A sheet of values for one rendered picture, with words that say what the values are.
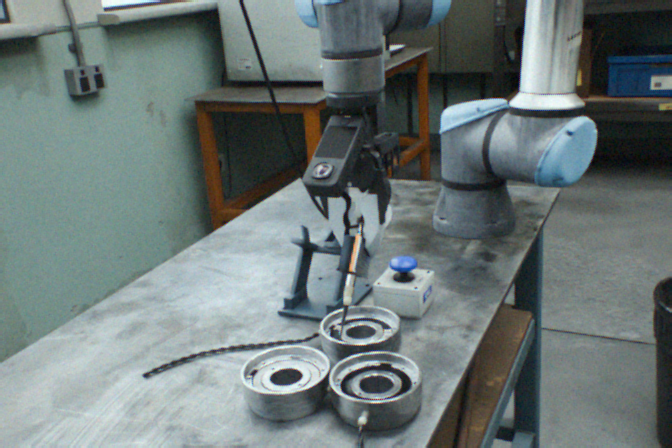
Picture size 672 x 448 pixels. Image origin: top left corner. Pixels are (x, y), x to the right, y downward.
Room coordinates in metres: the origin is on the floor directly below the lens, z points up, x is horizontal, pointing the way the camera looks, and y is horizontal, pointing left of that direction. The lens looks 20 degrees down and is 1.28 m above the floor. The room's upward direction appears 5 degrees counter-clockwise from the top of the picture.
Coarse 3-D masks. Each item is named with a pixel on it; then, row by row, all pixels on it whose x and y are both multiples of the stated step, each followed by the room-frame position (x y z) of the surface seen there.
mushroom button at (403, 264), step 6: (396, 258) 0.96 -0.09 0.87; (402, 258) 0.96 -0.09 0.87; (408, 258) 0.96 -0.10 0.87; (390, 264) 0.95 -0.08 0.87; (396, 264) 0.94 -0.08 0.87; (402, 264) 0.94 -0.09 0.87; (408, 264) 0.94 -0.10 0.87; (414, 264) 0.94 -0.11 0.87; (396, 270) 0.94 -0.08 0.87; (402, 270) 0.93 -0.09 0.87; (408, 270) 0.93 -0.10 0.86; (402, 276) 0.95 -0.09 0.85
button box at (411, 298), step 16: (384, 272) 0.98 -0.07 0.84; (416, 272) 0.97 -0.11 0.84; (432, 272) 0.97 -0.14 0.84; (384, 288) 0.93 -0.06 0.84; (400, 288) 0.92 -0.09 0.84; (416, 288) 0.91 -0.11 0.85; (432, 288) 0.96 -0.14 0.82; (384, 304) 0.93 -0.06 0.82; (400, 304) 0.92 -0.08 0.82; (416, 304) 0.91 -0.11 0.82
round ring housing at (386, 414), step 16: (368, 352) 0.76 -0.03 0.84; (384, 352) 0.76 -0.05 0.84; (336, 368) 0.73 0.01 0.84; (352, 368) 0.74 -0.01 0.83; (400, 368) 0.74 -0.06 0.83; (416, 368) 0.72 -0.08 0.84; (352, 384) 0.71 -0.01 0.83; (368, 384) 0.73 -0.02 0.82; (384, 384) 0.72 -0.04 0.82; (400, 384) 0.70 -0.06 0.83; (416, 384) 0.68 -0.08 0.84; (336, 400) 0.68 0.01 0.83; (352, 400) 0.66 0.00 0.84; (368, 400) 0.66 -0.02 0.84; (384, 400) 0.66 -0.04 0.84; (400, 400) 0.66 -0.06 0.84; (416, 400) 0.68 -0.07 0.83; (352, 416) 0.66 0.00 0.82; (368, 416) 0.66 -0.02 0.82; (384, 416) 0.66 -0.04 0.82; (400, 416) 0.66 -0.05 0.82
